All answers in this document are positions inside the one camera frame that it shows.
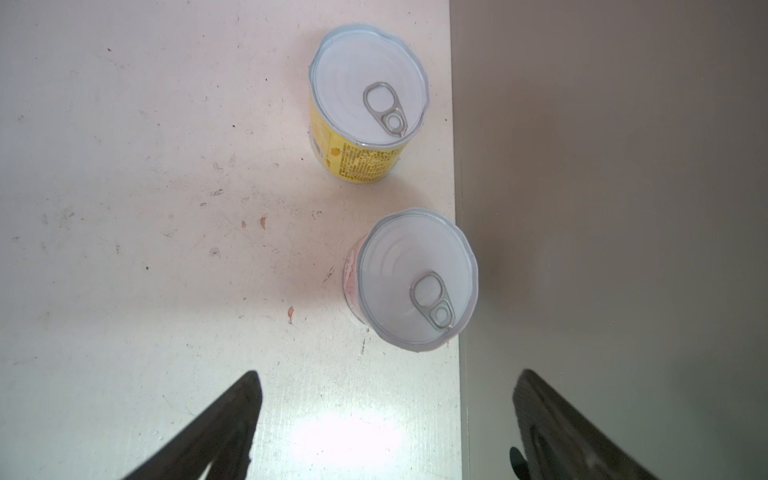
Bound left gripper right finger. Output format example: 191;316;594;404
509;369;655;480

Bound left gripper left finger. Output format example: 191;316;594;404
127;370;263;479

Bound pink label can left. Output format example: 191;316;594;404
342;208;479;352

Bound yellow label can left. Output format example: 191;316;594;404
308;24;430;184

